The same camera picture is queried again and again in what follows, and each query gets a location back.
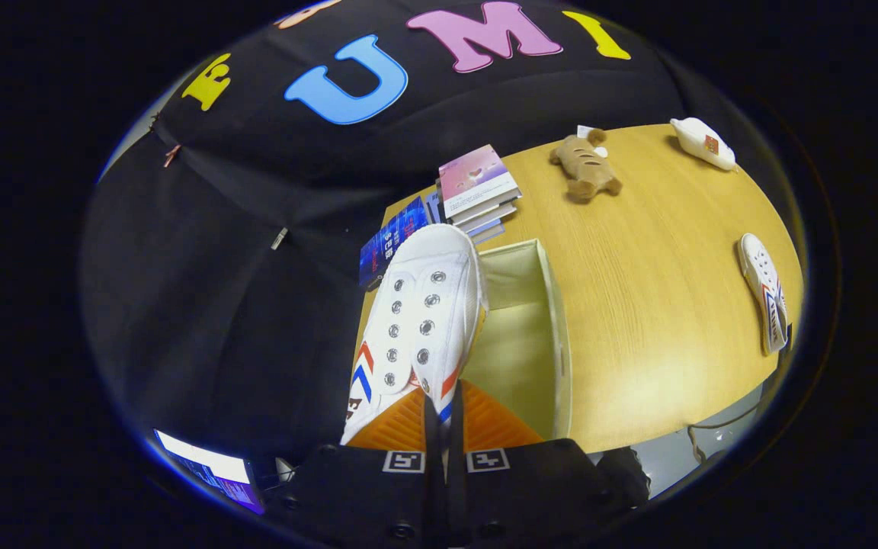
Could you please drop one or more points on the dark blue book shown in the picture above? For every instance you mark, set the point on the dark blue book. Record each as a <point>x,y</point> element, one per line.
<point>389,244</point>

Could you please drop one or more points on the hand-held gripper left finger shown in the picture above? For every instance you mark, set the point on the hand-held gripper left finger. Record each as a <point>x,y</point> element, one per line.
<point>433,488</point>

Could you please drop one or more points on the pale blue book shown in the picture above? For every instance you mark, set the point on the pale blue book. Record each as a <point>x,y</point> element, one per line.
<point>488,231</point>

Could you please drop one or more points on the silver cloth clip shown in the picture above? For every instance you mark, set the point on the silver cloth clip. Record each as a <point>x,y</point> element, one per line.
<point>279,238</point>

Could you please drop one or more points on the red cloth clip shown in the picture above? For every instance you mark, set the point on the red cloth clip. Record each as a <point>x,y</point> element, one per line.
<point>171,156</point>

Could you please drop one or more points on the brown plush toy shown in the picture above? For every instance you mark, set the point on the brown plush toy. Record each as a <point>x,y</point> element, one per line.
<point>584,168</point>

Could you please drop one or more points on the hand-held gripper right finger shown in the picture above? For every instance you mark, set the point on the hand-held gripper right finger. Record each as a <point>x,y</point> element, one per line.
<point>456,496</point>

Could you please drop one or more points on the grey cover book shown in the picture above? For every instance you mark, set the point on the grey cover book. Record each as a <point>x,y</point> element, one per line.
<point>496,212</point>

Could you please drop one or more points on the lit computer screen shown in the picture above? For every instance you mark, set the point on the lit computer screen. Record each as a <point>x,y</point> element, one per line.
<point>210,469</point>

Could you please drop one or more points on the green fabric storage box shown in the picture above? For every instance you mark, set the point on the green fabric storage box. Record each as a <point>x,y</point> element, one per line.
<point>523,343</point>

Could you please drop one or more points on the black backdrop cloth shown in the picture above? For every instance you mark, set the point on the black backdrop cloth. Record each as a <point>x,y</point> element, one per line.
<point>218,305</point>

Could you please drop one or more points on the white canvas shoe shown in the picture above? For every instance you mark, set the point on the white canvas shoe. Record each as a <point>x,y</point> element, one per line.
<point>424,305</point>
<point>763,297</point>

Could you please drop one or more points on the pink cover book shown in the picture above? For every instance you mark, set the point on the pink cover book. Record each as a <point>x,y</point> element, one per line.
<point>477,179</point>

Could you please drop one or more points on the white plush toy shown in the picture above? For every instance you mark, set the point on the white plush toy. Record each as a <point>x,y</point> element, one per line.
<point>702,142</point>

